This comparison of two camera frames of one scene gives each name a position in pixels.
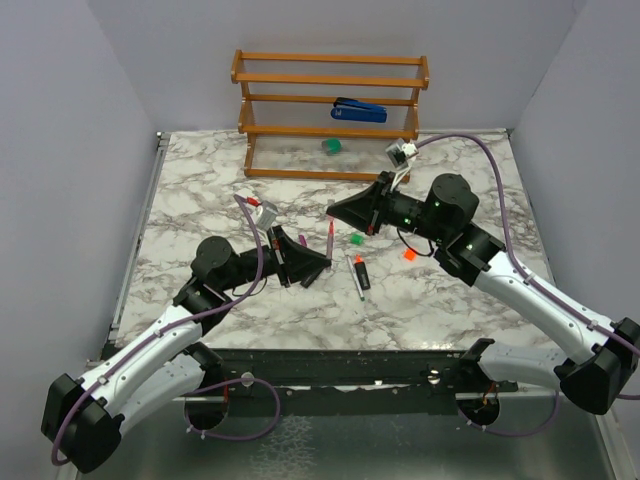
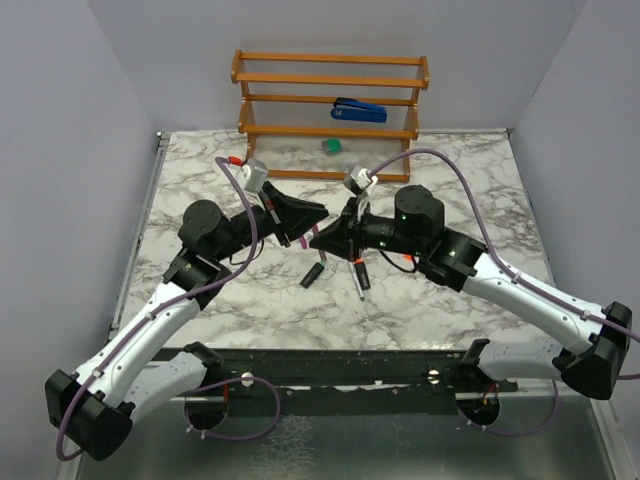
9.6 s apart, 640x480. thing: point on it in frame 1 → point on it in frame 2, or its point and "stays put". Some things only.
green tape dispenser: x=332 y=146 stays put
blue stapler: x=356 y=110 stays put
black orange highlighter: x=362 y=272 stays put
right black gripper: x=363 y=210 → x=345 y=236
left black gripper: x=299 y=260 → x=290 y=215
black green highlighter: x=312 y=278 stays put
